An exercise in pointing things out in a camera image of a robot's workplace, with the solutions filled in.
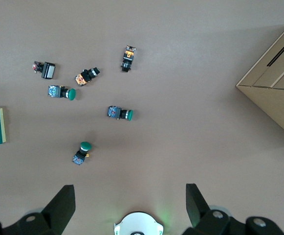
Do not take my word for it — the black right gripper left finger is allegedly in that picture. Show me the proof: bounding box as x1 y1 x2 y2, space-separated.
0 185 76 235

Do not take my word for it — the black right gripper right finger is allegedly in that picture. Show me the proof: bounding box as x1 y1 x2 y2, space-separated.
182 183 284 235

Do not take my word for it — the white round robot part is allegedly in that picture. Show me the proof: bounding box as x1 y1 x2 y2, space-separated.
113 211 165 235

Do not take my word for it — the brown cardboard box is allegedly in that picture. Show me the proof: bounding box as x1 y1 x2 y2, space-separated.
236 21 284 142

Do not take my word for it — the green mushroom pushbutton switch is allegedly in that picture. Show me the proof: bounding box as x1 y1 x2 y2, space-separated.
72 141 92 165
47 85 77 101
107 105 133 122

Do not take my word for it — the black selector switch, orange block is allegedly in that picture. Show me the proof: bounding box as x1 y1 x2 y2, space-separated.
121 45 137 72
74 67 101 87

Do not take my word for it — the red-base black square switch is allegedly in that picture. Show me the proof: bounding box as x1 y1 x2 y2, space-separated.
32 61 56 80

